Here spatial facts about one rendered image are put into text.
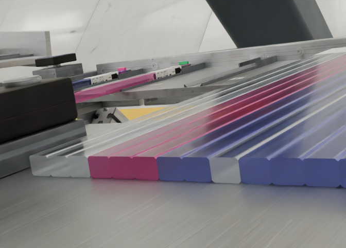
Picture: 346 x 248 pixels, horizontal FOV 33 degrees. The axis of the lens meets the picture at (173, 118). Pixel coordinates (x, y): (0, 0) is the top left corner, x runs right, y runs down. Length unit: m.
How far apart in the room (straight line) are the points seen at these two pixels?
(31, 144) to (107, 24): 2.05
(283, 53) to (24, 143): 0.50
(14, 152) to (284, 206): 0.18
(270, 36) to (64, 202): 1.06
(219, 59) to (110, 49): 1.47
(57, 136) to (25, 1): 2.59
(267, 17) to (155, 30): 0.99
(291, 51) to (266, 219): 0.58
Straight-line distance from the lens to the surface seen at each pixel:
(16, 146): 0.34
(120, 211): 0.24
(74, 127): 0.37
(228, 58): 0.82
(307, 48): 0.77
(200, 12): 2.13
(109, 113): 1.02
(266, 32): 1.28
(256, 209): 0.22
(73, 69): 0.92
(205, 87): 0.62
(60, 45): 2.50
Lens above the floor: 1.27
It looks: 43 degrees down
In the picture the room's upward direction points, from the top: 42 degrees counter-clockwise
